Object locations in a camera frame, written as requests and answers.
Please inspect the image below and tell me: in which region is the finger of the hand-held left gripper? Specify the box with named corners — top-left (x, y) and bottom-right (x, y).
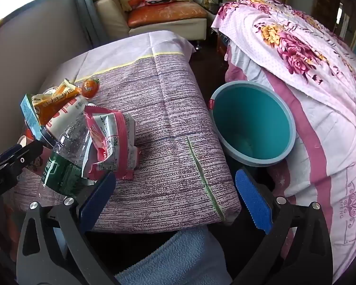
top-left (6, 140), bottom-right (44, 170)
top-left (0, 144), bottom-right (23, 170)

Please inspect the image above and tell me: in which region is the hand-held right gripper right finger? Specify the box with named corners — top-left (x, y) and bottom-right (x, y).
top-left (231, 169), bottom-right (334, 285)

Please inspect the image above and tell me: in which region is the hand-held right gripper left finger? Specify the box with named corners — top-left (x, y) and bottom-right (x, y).
top-left (16, 171), bottom-right (117, 285)

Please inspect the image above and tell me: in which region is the blue carton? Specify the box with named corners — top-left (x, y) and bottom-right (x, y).
top-left (20, 93), bottom-right (52, 143)

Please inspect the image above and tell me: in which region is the clear plastic bottle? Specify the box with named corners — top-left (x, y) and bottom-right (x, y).
top-left (42, 120), bottom-right (91, 198)

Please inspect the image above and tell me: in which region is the orange snack packet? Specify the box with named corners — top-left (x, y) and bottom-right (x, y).
top-left (33, 83), bottom-right (80, 127)

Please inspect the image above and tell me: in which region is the pink snack packet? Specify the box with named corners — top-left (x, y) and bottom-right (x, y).
top-left (81, 102), bottom-right (140, 181)

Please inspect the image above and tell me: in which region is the teal plastic trash bin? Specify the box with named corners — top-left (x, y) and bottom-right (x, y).
top-left (209, 81), bottom-right (297, 167)

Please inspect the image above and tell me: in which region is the pink white quilt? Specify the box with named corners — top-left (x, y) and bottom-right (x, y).
top-left (224, 42), bottom-right (356, 282)

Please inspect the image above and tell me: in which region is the light blue towel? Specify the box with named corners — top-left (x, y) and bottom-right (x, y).
top-left (114, 227), bottom-right (233, 285)

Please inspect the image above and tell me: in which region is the purple striped tablecloth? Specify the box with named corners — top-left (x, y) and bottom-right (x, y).
top-left (6, 30), bottom-right (242, 233)

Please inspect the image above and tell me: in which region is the grey blue curtain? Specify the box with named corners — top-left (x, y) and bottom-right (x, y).
top-left (68, 0), bottom-right (98, 48)

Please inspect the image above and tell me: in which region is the cream leather sofa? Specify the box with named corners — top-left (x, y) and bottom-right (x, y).
top-left (89, 0), bottom-right (208, 40)

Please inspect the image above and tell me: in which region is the red brown bedside cabinet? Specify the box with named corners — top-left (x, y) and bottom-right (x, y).
top-left (215, 33), bottom-right (229, 60)

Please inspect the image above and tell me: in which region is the orange seat cushion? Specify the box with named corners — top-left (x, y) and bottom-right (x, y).
top-left (127, 1), bottom-right (208, 28)

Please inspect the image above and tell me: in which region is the dark wooden cabinet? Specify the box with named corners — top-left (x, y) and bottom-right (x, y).
top-left (314, 0), bottom-right (356, 48)

